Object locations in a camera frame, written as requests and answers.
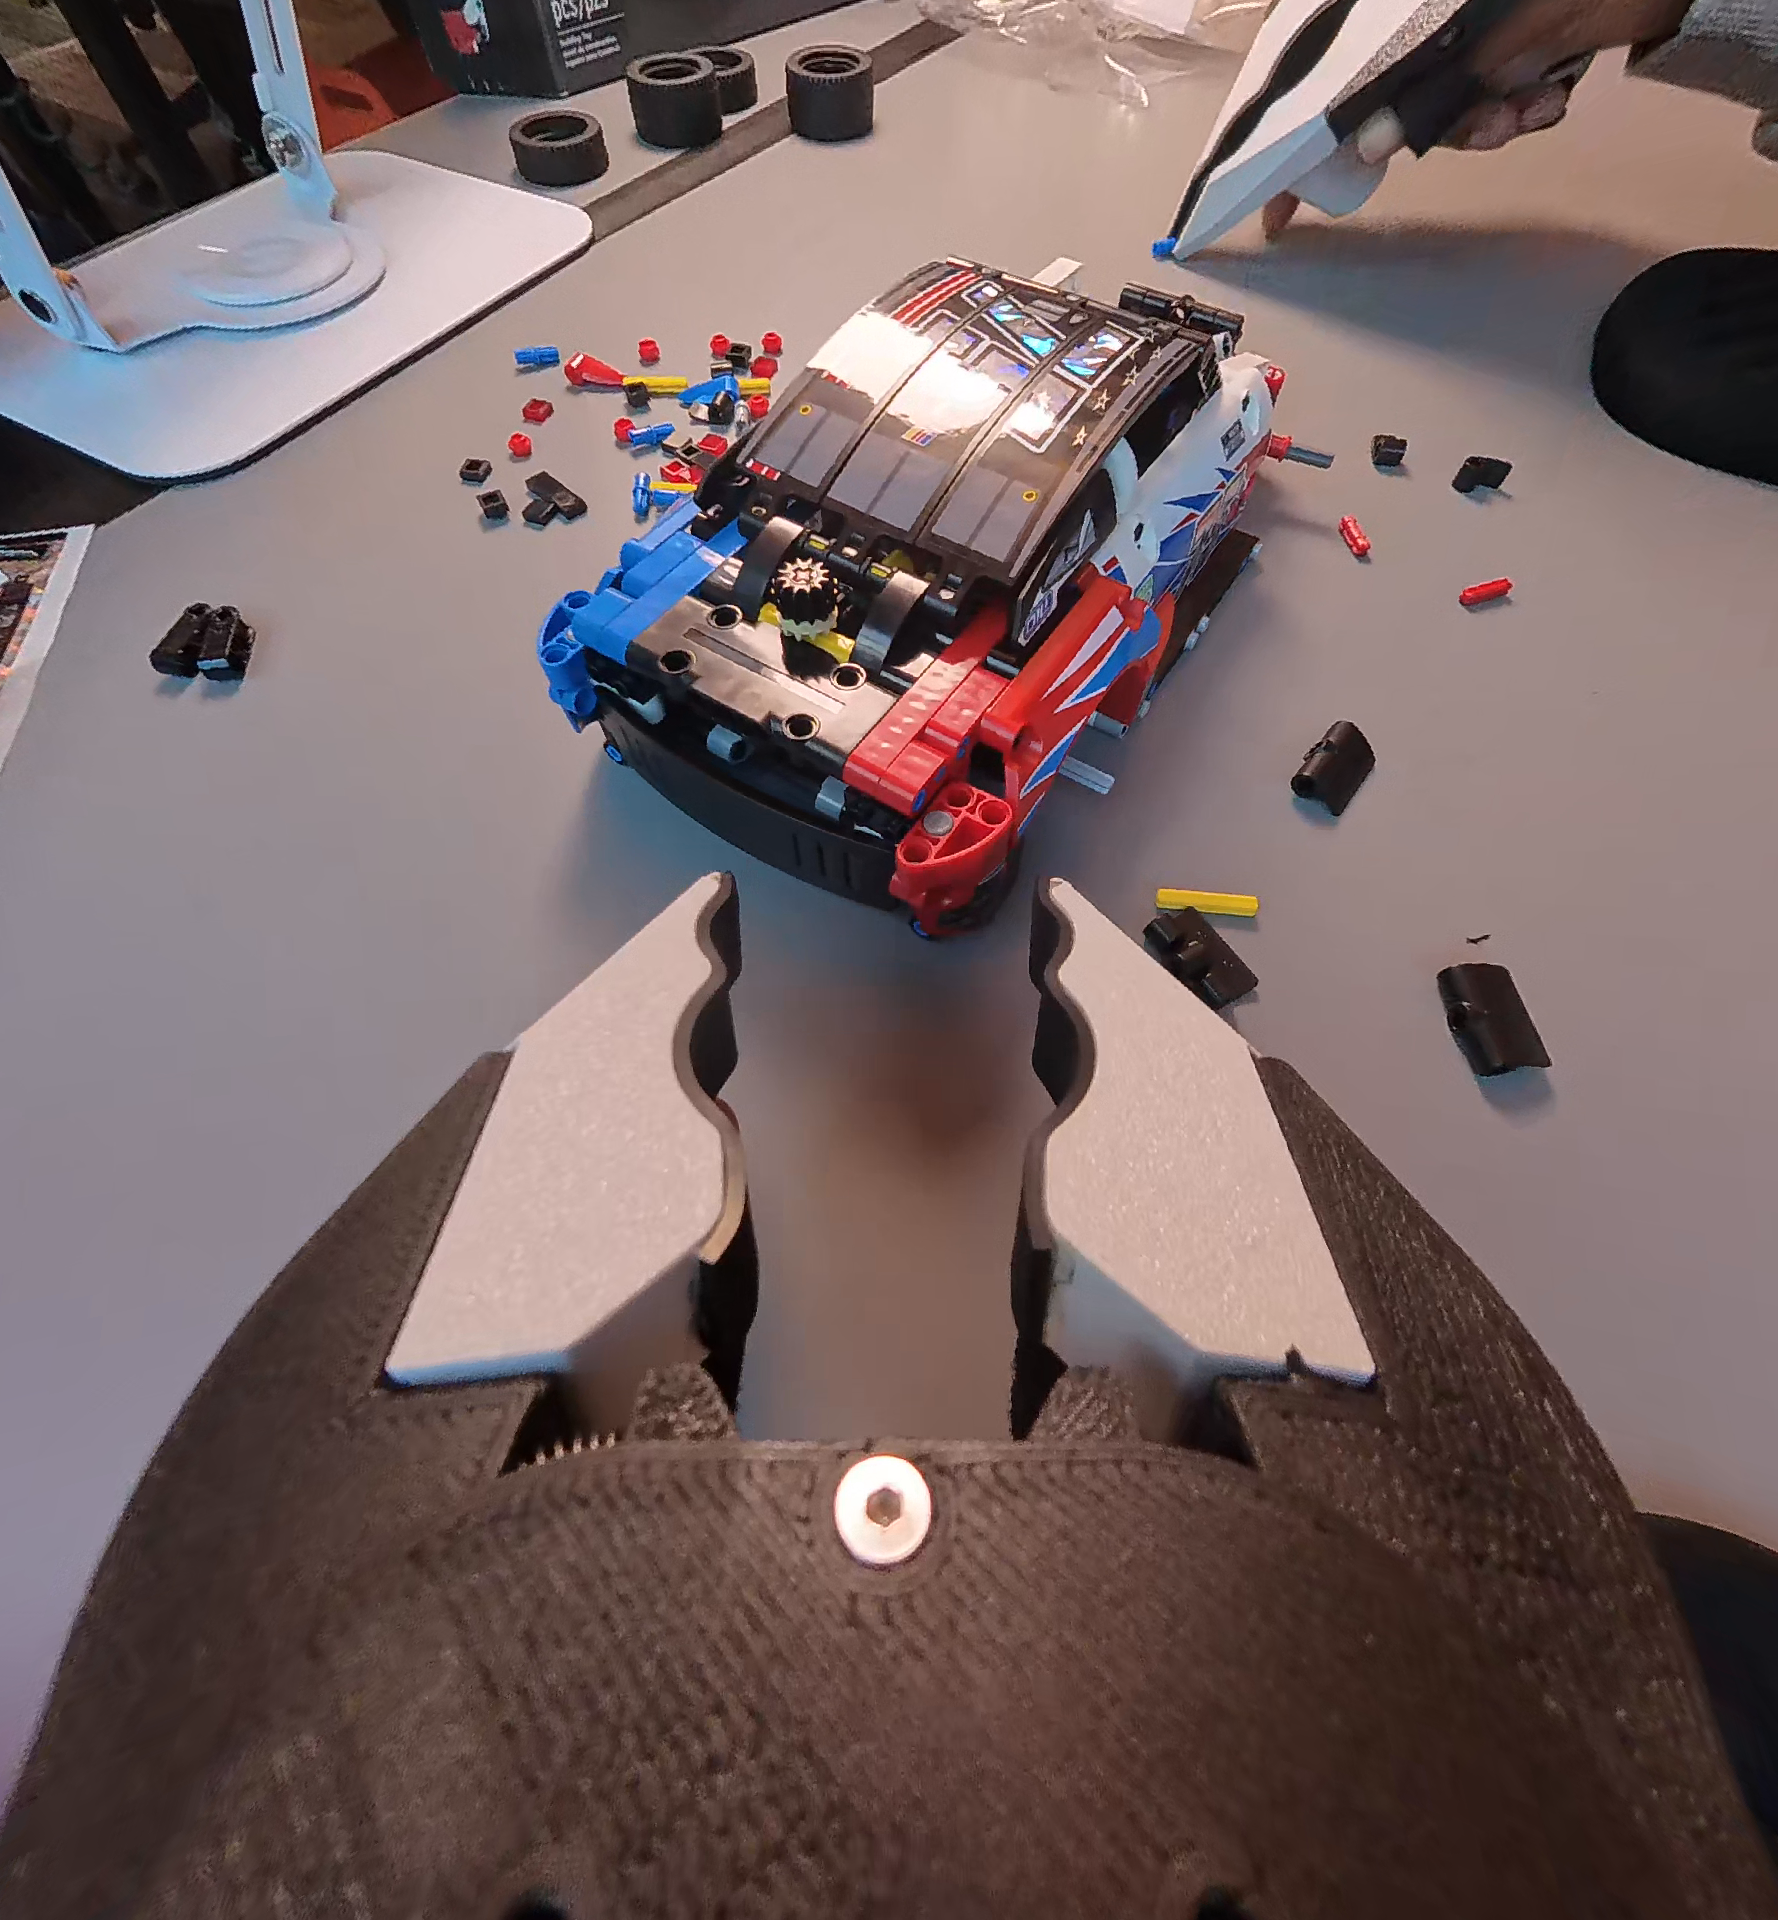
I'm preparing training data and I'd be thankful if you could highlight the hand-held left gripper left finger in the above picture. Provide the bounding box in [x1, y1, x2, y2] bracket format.
[382, 870, 755, 1450]

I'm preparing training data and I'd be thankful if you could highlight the clear plastic bag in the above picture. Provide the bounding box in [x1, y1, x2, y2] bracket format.
[911, 0, 1236, 114]

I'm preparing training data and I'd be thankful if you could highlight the pile of small lego pieces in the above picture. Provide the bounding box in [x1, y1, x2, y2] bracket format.
[456, 331, 786, 528]

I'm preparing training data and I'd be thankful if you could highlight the black lego set box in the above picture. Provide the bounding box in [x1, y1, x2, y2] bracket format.
[416, 0, 892, 99]

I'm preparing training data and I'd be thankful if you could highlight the flat black lego piece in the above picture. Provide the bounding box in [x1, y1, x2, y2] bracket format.
[1144, 905, 1262, 1008]

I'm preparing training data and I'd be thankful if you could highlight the person's right forearm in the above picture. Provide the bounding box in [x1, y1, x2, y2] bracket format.
[1625, 0, 1778, 198]

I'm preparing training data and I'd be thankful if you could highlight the double black lego connector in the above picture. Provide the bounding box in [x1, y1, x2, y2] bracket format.
[151, 601, 256, 682]

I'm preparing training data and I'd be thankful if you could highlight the black chair armrest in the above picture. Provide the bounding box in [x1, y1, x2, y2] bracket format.
[1590, 245, 1778, 503]

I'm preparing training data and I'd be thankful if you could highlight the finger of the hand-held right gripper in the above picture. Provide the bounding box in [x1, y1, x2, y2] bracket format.
[1170, 82, 1409, 258]
[1204, 0, 1349, 167]

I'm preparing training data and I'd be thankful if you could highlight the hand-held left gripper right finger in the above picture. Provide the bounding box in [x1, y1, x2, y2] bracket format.
[1012, 876, 1378, 1450]

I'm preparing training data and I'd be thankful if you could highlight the white book stand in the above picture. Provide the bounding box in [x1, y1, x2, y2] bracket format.
[0, 0, 594, 482]

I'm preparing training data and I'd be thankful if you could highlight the lego race car model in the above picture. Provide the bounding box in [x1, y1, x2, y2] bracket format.
[537, 253, 1335, 939]

